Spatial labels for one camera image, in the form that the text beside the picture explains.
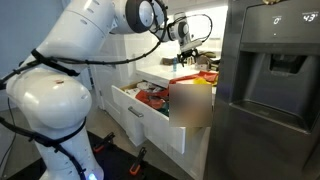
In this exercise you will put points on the black orange clamp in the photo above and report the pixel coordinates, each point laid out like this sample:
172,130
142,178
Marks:
134,169
105,143

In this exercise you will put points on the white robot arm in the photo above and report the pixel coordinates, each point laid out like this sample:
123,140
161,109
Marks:
45,89

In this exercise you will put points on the black orange clamp far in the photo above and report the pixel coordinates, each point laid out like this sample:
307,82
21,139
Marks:
105,143

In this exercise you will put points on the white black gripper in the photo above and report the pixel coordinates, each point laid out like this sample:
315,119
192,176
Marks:
190,45

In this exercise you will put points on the stainless steel refrigerator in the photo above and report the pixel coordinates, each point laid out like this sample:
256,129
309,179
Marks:
266,120

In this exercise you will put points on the black orange clamp near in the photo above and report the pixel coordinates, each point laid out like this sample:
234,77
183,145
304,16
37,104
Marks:
134,169

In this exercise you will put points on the white top drawer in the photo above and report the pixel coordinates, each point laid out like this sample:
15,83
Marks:
155,126

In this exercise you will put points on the silver drawer handle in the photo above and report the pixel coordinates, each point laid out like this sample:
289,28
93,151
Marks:
135,112

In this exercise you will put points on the white box with items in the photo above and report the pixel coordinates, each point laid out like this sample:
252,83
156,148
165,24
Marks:
207,62

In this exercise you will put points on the orange resistance band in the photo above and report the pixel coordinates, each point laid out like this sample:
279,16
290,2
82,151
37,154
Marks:
156,99

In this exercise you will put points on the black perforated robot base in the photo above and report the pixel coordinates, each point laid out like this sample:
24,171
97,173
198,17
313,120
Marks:
116,163

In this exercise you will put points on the brown leather pouch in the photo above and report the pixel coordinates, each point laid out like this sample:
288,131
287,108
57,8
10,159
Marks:
167,61

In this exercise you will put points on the blue spray bottle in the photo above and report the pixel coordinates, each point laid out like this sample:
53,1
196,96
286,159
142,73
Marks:
174,66

